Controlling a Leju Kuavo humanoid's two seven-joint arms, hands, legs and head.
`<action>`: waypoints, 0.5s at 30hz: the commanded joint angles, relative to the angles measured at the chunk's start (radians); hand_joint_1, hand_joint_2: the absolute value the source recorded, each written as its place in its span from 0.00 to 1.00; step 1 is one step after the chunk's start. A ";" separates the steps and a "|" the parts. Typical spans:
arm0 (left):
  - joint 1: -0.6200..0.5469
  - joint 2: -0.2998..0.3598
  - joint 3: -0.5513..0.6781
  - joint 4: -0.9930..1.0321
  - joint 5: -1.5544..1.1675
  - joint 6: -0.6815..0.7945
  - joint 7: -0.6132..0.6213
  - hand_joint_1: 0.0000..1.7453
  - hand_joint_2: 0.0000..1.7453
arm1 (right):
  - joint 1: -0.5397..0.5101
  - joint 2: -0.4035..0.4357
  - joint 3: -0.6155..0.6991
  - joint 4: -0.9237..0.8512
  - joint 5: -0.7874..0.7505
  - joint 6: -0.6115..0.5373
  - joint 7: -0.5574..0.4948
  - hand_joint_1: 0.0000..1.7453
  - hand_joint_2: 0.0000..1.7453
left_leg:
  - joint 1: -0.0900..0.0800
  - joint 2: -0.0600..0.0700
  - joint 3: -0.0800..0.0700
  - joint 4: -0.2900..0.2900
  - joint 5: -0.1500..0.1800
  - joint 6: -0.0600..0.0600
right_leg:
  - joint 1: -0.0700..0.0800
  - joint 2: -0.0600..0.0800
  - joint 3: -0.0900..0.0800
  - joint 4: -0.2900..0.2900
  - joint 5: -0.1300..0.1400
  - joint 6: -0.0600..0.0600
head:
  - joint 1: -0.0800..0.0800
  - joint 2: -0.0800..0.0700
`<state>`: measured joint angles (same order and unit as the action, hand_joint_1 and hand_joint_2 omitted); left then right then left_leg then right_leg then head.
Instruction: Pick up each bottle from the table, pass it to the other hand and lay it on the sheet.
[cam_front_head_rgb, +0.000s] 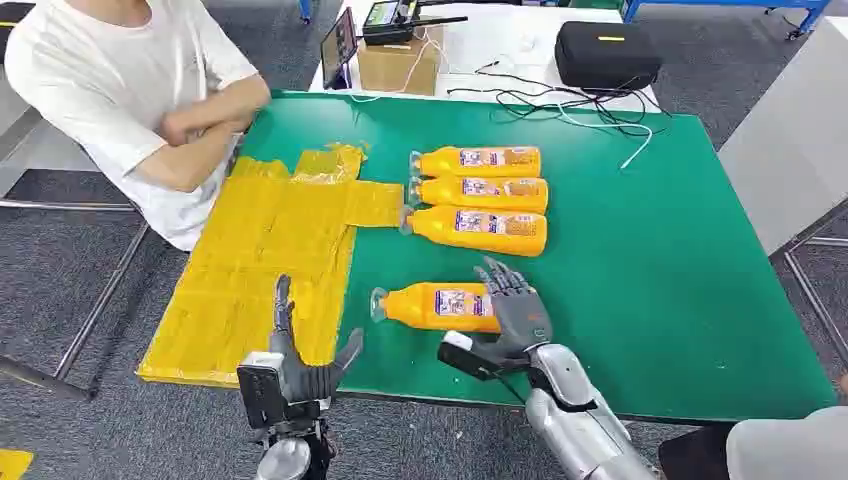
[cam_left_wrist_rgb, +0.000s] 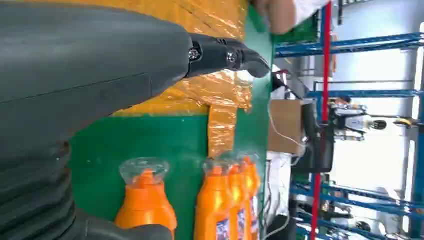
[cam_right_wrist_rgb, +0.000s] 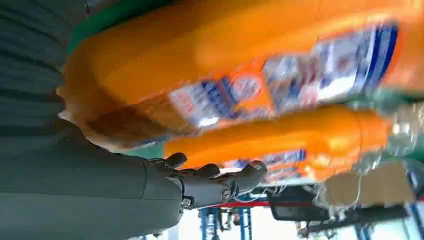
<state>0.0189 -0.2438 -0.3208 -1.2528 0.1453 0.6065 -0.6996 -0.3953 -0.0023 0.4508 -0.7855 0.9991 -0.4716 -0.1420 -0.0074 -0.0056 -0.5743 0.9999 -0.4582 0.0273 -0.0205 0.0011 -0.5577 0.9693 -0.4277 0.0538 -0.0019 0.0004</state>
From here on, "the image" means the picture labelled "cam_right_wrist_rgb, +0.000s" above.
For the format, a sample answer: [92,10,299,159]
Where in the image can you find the blue metal frame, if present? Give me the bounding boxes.
[406,165,424,240]
[198,205,253,240]

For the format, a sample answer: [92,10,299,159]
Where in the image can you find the green table mat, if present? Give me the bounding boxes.
[60,0,424,167]

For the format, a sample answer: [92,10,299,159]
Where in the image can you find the cardboard box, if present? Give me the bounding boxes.
[322,162,417,207]

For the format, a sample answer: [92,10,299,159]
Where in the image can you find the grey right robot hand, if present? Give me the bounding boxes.
[0,118,269,240]

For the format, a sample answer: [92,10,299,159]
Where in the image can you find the black zip case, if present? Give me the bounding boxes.
[266,186,329,223]

